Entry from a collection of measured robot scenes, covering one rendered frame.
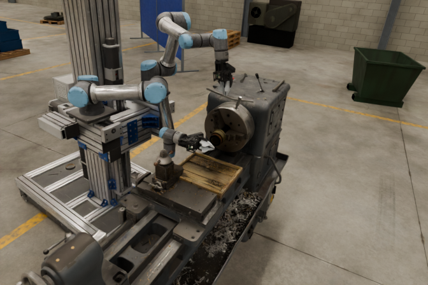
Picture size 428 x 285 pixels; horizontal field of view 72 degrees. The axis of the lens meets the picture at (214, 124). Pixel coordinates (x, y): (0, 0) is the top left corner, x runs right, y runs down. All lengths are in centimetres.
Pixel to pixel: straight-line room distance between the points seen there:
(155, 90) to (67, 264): 95
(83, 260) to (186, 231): 51
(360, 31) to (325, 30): 115
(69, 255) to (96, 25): 142
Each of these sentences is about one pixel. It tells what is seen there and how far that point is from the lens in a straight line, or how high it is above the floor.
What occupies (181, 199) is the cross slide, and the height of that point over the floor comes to 97.
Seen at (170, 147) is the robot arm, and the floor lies 101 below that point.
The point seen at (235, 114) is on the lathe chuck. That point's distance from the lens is 184.
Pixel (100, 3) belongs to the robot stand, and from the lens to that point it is 210.
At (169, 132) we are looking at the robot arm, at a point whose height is 111.
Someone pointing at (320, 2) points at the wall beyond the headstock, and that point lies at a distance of 1161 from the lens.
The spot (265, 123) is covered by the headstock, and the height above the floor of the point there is 113.
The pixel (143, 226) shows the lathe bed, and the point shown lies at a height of 87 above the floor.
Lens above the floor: 196
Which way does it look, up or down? 26 degrees down
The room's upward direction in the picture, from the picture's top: 4 degrees clockwise
